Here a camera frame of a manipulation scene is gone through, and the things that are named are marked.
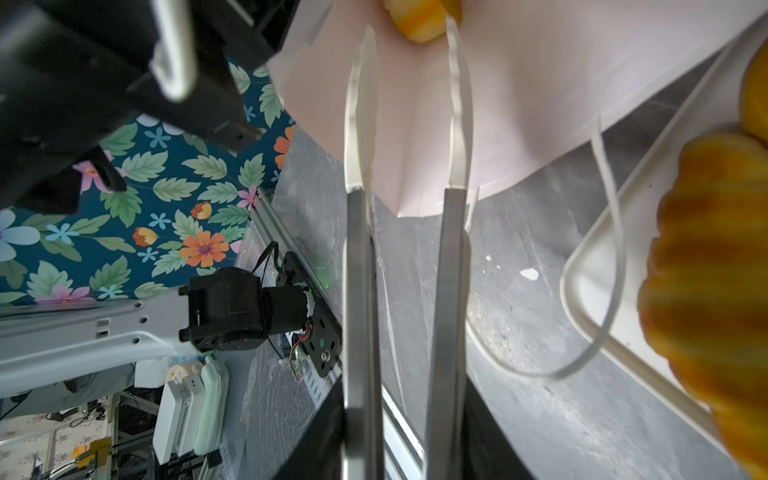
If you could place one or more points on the metal food tongs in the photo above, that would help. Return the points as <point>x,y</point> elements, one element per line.
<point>362,447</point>

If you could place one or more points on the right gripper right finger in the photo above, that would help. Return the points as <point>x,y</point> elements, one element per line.
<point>487,452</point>

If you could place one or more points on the round yellow fake bun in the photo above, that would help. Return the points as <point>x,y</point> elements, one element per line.
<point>422,21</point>

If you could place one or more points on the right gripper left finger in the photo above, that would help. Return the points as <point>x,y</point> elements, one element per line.
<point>318,453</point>

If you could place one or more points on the curved croissant fake bread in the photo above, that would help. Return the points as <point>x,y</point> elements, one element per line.
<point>703,304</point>

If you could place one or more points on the long yellow fake bread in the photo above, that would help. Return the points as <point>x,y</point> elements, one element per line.
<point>754,95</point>

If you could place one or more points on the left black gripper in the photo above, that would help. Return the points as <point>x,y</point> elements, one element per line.
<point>74,72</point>

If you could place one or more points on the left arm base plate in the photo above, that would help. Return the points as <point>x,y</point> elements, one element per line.
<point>318,340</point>

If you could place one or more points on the red and white paper bag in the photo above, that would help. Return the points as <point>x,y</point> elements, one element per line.
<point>544,76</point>

